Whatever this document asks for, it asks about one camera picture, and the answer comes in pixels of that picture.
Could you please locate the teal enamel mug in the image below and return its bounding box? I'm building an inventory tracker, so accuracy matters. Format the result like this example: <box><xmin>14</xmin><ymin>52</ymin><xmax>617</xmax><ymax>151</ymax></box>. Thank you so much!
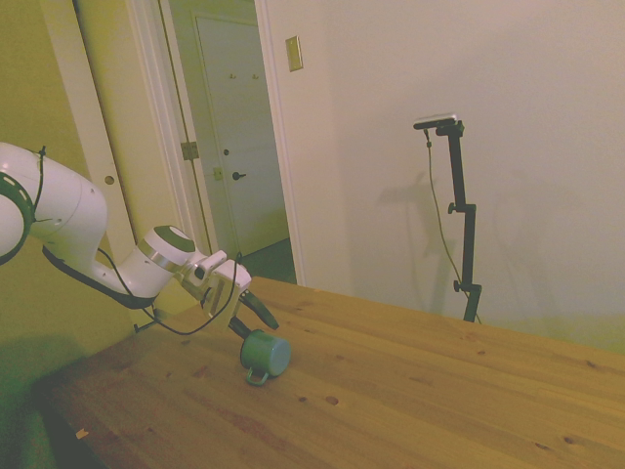
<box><xmin>238</xmin><ymin>328</ymin><xmax>293</xmax><ymax>387</ymax></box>

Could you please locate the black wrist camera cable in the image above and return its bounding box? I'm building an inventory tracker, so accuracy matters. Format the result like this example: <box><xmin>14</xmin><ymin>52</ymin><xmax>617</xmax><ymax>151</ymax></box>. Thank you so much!
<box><xmin>28</xmin><ymin>145</ymin><xmax>245</xmax><ymax>337</ymax></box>

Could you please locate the grey camera on stand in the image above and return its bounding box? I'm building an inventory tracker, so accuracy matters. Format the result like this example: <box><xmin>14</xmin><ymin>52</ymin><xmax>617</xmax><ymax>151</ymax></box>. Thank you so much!
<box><xmin>412</xmin><ymin>112</ymin><xmax>462</xmax><ymax>132</ymax></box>

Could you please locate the black camera stand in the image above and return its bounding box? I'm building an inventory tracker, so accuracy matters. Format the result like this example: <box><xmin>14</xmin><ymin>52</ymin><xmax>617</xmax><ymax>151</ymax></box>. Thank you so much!
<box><xmin>423</xmin><ymin>128</ymin><xmax>482</xmax><ymax>324</ymax></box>
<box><xmin>434</xmin><ymin>121</ymin><xmax>484</xmax><ymax>323</ymax></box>

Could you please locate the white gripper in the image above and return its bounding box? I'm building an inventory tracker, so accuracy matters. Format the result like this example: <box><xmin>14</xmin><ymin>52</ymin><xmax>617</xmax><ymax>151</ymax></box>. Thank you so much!
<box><xmin>182</xmin><ymin>260</ymin><xmax>280</xmax><ymax>340</ymax></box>

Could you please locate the white door frame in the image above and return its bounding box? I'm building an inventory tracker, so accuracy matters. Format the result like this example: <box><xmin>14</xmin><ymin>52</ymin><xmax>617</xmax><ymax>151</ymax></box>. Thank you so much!
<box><xmin>252</xmin><ymin>0</ymin><xmax>308</xmax><ymax>287</ymax></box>

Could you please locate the open white door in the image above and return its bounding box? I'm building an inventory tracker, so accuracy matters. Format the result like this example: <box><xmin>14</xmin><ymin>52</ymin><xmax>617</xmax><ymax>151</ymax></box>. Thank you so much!
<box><xmin>38</xmin><ymin>0</ymin><xmax>214</xmax><ymax>338</ymax></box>

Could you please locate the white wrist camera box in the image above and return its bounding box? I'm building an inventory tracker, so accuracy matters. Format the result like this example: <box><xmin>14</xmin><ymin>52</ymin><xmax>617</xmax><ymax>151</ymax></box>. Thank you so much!
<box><xmin>191</xmin><ymin>249</ymin><xmax>229</xmax><ymax>288</ymax></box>

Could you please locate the beige wall switch plate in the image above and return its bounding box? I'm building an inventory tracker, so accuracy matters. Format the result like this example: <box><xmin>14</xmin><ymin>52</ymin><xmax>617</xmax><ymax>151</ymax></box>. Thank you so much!
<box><xmin>284</xmin><ymin>34</ymin><xmax>304</xmax><ymax>73</ymax></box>

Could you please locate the closed white hallway door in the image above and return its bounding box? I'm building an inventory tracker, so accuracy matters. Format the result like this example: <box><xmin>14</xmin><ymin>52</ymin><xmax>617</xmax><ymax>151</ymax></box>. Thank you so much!
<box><xmin>193</xmin><ymin>14</ymin><xmax>290</xmax><ymax>263</ymax></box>

